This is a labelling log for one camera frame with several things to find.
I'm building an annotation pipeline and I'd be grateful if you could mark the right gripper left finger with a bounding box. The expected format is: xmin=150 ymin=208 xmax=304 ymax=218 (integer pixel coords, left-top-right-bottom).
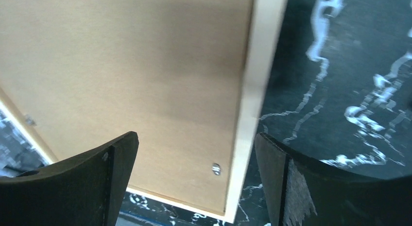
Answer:
xmin=0 ymin=131 xmax=139 ymax=226

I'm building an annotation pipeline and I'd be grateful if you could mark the brown cardboard backing board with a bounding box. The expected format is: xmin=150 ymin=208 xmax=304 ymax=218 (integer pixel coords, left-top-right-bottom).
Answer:
xmin=0 ymin=0 xmax=255 ymax=215

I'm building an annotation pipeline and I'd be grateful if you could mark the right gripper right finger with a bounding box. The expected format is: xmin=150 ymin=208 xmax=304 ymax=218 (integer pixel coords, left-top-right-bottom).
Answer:
xmin=254 ymin=133 xmax=412 ymax=226

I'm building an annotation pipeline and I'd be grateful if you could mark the light wooden picture frame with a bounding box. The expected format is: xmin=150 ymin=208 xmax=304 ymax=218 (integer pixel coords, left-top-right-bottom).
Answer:
xmin=0 ymin=0 xmax=291 ymax=224

